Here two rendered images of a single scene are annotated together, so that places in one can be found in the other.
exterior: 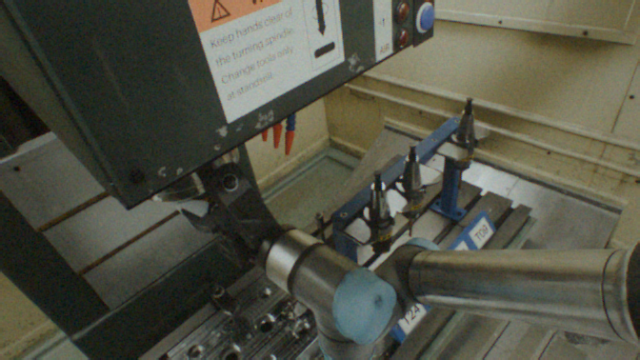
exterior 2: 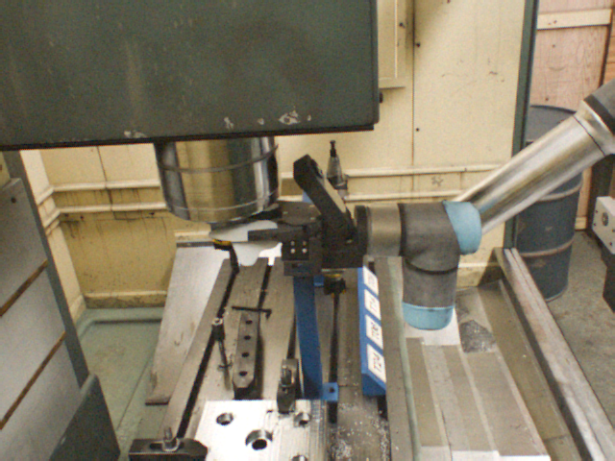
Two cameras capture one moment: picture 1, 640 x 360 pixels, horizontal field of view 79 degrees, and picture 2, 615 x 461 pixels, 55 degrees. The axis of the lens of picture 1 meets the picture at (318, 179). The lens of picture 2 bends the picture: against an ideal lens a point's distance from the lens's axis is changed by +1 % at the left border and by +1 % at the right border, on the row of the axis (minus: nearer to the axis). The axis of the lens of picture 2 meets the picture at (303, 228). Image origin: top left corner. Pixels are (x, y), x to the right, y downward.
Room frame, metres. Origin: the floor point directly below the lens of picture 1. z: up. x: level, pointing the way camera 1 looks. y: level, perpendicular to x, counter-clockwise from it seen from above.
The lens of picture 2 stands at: (-0.10, 0.64, 1.77)
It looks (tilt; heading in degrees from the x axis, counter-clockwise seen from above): 27 degrees down; 314
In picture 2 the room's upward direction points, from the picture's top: 5 degrees counter-clockwise
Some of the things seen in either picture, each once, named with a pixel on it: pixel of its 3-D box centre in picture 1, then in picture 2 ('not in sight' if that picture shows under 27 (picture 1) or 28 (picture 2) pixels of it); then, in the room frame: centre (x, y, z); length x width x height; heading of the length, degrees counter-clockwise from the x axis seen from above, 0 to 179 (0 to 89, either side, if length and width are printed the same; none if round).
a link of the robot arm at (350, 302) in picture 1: (343, 293); (435, 230); (0.27, 0.00, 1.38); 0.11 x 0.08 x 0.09; 43
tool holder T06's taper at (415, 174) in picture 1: (411, 171); not in sight; (0.63, -0.20, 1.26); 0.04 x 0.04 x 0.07
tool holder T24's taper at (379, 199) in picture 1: (378, 199); not in sight; (0.56, -0.11, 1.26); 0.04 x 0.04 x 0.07
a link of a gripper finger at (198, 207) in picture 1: (191, 215); (245, 246); (0.45, 0.20, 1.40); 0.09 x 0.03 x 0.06; 56
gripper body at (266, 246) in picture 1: (254, 234); (321, 235); (0.39, 0.10, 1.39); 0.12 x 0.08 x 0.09; 43
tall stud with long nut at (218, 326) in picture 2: (321, 229); (221, 342); (0.80, 0.02, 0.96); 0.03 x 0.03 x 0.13
